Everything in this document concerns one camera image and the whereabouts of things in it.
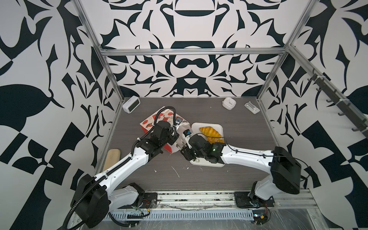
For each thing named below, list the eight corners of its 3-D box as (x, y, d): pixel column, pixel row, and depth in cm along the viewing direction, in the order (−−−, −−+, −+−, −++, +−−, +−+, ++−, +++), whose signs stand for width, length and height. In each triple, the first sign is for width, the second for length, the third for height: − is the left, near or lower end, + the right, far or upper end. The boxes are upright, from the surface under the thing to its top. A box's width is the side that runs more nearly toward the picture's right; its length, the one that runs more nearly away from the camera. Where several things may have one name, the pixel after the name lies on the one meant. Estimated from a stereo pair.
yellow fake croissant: (198, 132, 101) (199, 129, 98) (200, 126, 104) (201, 124, 101) (220, 138, 98) (221, 136, 95) (221, 132, 101) (222, 130, 98)
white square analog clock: (219, 104, 117) (220, 102, 115) (226, 98, 122) (227, 95, 120) (230, 111, 113) (231, 108, 111) (237, 104, 118) (238, 101, 115)
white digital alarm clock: (124, 111, 113) (121, 105, 107) (136, 101, 120) (133, 95, 114) (129, 114, 111) (126, 108, 105) (141, 104, 118) (139, 97, 112)
